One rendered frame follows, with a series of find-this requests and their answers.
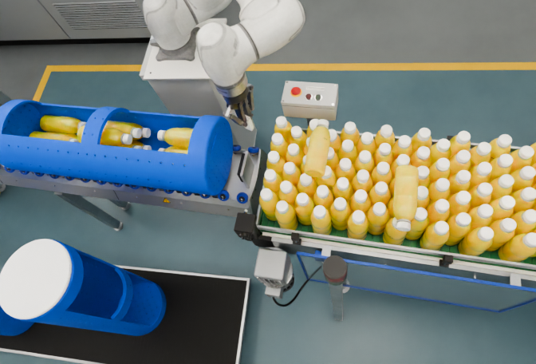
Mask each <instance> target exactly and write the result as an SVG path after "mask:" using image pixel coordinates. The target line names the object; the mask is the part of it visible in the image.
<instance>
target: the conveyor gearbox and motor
mask: <svg viewBox="0 0 536 364"><path fill-rule="evenodd" d="M293 271H294V269H293V265H292V263H291V259H290V257H289V255H288V253H287V252H286V251H284V250H282V249H281V248H280V247H276V246H274V247H266V248H262V247H260V248H259V249H258V256H257V260H256V264H255V269H254V276H255V277H256V278H257V279H258V280H259V281H260V283H263V284H264V285H265V286H266V292H265V294H266V295H267V296H268V297H271V298H272V299H273V300H274V302H275V303H276V304H277V305H278V306H280V307H286V306H289V305H290V304H291V303H292V302H293V301H294V300H295V299H296V298H297V296H298V295H299V293H300V291H301V290H302V288H303V287H304V286H305V285H306V284H307V283H308V281H309V279H307V280H306V281H305V282H304V284H303V285H302V286H301V288H300V289H299V291H298V292H297V294H296V295H295V296H294V298H293V299H292V300H291V301H290V302H289V303H287V304H279V303H278V302H277V301H276V300H275V299H282V294H283V292H286V291H288V290H289V289H290V288H291V287H292V286H293V285H294V273H293Z"/></svg>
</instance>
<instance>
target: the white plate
mask: <svg viewBox="0 0 536 364"><path fill-rule="evenodd" d="M71 273H72V263H71V259H70V256H69V253H68V252H67V250H66V249H65V247H64V246H62V245H61V244H60V243H58V242H56V241H54V240H51V239H38V240H34V241H32V242H30V243H27V244H25V245H24V246H22V247H20V248H19V249H18V250H17V251H16V252H15V253H13V254H12V256H11V257H10V258H9V259H8V261H7V262H6V264H5V266H4V268H3V269H2V272H1V274H0V305H1V307H2V309H3V310H4V311H5V312H6V313H7V314H8V315H10V316H11V317H14V318H16V319H33V318H36V317H38V316H40V315H43V314H44V313H45V312H47V311H49V310H50V309H51V308H52V307H54V306H55V305H56V304H57V303H58V301H59V300H60V299H61V297H62V296H63V294H64V293H65V291H66V289H67V287H68V285H69V281H70V278H71Z"/></svg>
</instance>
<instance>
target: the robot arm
mask: <svg viewBox="0 0 536 364"><path fill-rule="evenodd" d="M231 1H232V0H144V1H143V15H144V20H145V23H146V25H147V27H148V29H149V31H150V33H151V34H152V36H153V37H154V38H153V39H151V40H150V45H151V46H156V47H159V52H158V54H157V55H156V60H157V61H194V60H195V49H196V48H197V52H198V55H199V60H200V61H201V64H202V66H203V68H204V70H205V72H206V74H207V76H208V77H209V78H210V79H212V81H213V83H214V84H215V88H216V89H217V91H218V92H219V93H220V94H222V95H223V98H224V100H225V101H226V103H227V108H228V109H227V111H226V112H224V113H223V115H224V116H225V117H228V118H230V119H231V120H232V121H233V122H234V123H235V124H237V125H240V126H244V127H245V128H246V129H248V130H250V131H251V132H252V131H253V129H254V126H253V123H252V116H253V115H254V114H253V113H251V111H253V110H254V95H253V90H254V86H253V85H251V84H249V83H247V77H246V73H245V71H246V70H247V69H248V67H249V66H251V65H252V64H253V63H254V62H256V61H257V60H258V59H260V58H262V57H265V56H268V55H270V54H272V53H274V52H275V51H277V50H279V49H281V48H282V47H283V46H285V45H286V44H287V43H289V42H290V41H291V40H293V39H294V38H295V37H296V36H297V35H298V34H299V33H300V32H301V30H302V27H303V26H304V23H305V11H304V9H303V7H302V4H301V3H300V2H299V1H298V0H236V1H237V2H238V4H239V5H240V8H241V11H240V13H239V19H240V21H241V22H240V23H239V24H237V25H235V26H228V25H226V24H224V23H222V22H208V23H207V24H205V25H204V26H202V27H201V28H199V27H196V26H197V25H198V24H199V23H201V22H205V21H206V20H207V19H209V18H212V17H214V16H215V15H216V14H218V13H219V12H221V11H222V10H224V9H225V8H226V7H227V6H228V5H229V4H230V3H231ZM232 109H234V110H235V112H236V115H237V116H235V115H234V114H233V112H232Z"/></svg>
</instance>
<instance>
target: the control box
mask: <svg viewBox="0 0 536 364"><path fill-rule="evenodd" d="M293 87H299V88H300V89H301V92H300V93H299V94H298V95H293V94H292V93H291V89H292V88H293ZM307 87H308V88H307ZM313 87H314V88H313ZM311 88H312V89H311ZM321 88H323V89H324V90H321ZM307 93H310V94H311V96H312V97H311V98H310V99H306V97H305V95H306V94H307ZM317 94H320V95H321V99H320V100H316V99H315V96H316V95H317ZM281 103H282V109H283V113H284V116H285V117H300V118H310V119H324V120H331V121H335V120H336V115H337V104H338V84H328V83H315V82H302V81H286V82H285V86H284V90H283V94H282V101H281Z"/></svg>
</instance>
